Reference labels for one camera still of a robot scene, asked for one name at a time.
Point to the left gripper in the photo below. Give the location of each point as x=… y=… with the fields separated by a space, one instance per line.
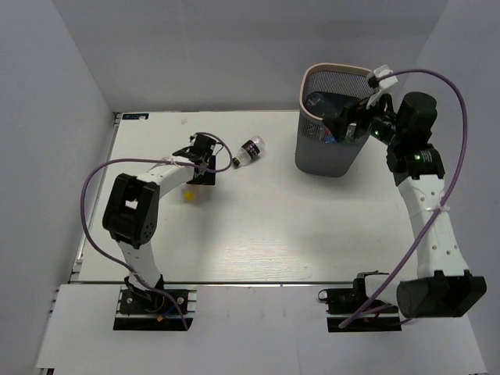
x=208 y=179

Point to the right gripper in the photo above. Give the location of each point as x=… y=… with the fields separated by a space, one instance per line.
x=339 y=126

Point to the clear bottle blue label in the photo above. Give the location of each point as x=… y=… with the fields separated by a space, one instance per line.
x=323 y=104

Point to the clear bottle black label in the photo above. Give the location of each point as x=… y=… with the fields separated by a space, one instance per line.
x=249 y=152

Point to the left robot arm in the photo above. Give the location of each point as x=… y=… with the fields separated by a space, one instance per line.
x=132 y=210

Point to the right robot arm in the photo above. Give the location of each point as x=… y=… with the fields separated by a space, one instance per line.
x=433 y=279

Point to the grey mesh waste bin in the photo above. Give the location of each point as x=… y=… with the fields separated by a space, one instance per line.
x=325 y=147

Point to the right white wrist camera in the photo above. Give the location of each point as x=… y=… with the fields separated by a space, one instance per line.
x=381 y=80

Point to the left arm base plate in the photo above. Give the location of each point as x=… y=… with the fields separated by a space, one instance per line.
x=135 y=314

